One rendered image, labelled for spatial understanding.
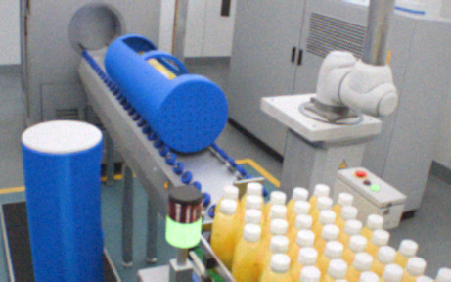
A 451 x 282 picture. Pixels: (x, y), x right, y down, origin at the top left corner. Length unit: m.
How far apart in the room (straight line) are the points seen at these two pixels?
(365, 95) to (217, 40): 5.47
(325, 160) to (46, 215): 1.12
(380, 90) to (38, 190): 1.28
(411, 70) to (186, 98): 1.71
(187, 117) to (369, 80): 0.70
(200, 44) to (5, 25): 2.71
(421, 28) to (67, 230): 2.27
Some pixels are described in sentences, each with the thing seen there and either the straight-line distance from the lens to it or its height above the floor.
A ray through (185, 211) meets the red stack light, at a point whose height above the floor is 1.24.
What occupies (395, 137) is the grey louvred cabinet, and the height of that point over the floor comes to 0.69.
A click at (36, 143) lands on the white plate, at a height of 1.04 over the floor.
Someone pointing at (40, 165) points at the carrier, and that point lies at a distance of 1.66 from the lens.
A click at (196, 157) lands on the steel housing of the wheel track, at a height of 0.93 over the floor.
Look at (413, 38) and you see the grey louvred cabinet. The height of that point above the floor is 1.32.
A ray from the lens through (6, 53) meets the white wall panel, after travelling 6.49.
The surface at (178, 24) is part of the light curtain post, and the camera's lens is 2.79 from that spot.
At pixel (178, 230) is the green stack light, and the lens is 0.90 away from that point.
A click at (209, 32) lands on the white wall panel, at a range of 7.16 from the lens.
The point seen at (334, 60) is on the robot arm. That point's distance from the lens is 2.05.
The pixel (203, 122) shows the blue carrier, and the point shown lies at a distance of 1.81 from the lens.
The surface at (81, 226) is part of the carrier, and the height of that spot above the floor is 0.74.
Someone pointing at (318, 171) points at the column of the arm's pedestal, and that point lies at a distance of 2.09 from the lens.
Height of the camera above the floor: 1.68
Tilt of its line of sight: 22 degrees down
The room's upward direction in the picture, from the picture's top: 6 degrees clockwise
